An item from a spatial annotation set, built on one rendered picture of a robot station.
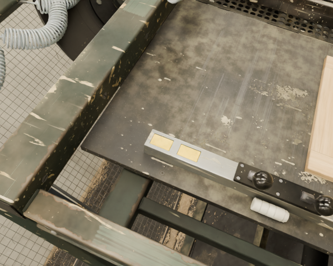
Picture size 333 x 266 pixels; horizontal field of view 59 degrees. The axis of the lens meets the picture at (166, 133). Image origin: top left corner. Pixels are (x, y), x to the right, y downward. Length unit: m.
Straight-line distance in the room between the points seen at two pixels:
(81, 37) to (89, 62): 0.51
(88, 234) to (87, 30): 0.90
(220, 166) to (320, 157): 0.27
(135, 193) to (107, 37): 0.42
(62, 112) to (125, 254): 0.33
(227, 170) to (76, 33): 0.85
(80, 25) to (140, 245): 0.95
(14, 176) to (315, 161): 0.68
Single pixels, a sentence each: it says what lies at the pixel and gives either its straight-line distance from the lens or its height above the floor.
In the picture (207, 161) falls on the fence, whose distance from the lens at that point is 0.70.
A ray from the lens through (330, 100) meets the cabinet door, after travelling 0.97.
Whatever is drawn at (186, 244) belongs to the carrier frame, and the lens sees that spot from 1.73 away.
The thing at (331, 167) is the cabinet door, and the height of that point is 1.29.
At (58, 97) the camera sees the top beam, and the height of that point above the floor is 1.85.
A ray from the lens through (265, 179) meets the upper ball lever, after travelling 0.58.
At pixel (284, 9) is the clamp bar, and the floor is 1.46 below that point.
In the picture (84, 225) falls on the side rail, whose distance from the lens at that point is 0.63.
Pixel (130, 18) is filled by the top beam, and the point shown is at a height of 1.83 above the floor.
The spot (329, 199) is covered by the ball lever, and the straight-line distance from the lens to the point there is 0.62.
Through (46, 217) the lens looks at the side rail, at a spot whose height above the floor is 1.73.
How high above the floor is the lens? 1.92
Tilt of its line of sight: 25 degrees down
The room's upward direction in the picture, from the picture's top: 47 degrees counter-clockwise
